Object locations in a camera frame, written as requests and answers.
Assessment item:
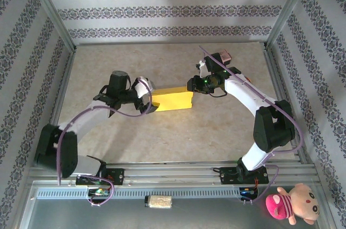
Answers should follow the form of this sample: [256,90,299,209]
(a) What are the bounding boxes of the grey slotted cable duct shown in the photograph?
[36,187,259,200]

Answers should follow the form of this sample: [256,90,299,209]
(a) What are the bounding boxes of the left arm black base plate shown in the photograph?
[75,168,125,186]

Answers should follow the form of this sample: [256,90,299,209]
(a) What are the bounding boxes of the left aluminium side rail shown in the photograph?
[37,49,77,166]

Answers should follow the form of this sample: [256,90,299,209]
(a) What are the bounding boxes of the aluminium back rail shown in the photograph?
[74,40,267,46]

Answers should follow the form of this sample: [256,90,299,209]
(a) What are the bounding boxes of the right aluminium frame post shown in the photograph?
[264,0,317,49]

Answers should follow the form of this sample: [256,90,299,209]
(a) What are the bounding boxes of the white and yellow paper box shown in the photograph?
[149,85,194,113]

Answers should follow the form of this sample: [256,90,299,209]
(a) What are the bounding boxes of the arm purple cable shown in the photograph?
[56,77,155,207]
[198,45,305,205]

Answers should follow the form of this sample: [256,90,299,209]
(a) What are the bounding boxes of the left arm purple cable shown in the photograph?
[56,77,155,207]

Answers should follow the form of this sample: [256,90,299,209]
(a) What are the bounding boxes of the pink plush pig toy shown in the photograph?
[265,183,321,226]

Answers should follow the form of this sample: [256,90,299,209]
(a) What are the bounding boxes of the aluminium side rail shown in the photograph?
[37,49,77,166]
[263,48,309,164]

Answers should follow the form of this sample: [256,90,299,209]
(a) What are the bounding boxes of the aluminium mounting rail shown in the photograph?
[26,161,317,186]

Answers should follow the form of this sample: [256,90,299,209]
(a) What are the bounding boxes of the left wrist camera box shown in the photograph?
[133,77,155,99]

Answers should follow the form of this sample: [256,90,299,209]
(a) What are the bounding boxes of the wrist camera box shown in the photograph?
[195,60,208,77]
[133,77,155,99]

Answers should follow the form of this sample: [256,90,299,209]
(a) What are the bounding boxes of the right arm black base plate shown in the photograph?
[220,166,269,185]

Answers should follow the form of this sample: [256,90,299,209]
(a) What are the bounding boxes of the grey sheet metal tray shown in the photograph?
[16,180,332,229]

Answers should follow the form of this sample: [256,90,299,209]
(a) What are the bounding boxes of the right aluminium side rail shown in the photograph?
[263,48,309,164]

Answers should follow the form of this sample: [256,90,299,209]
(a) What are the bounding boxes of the left aluminium frame post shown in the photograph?
[23,0,78,51]

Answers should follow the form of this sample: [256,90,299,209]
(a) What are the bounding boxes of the aluminium frame post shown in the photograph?
[23,0,78,51]
[264,0,317,49]

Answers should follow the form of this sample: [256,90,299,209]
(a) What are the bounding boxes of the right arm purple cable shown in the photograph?
[198,45,305,205]

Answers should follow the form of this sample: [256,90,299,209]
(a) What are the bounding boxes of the pink toy sharpener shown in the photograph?
[217,50,232,65]

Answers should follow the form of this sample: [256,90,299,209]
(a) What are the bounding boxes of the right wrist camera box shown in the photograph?
[195,60,208,77]

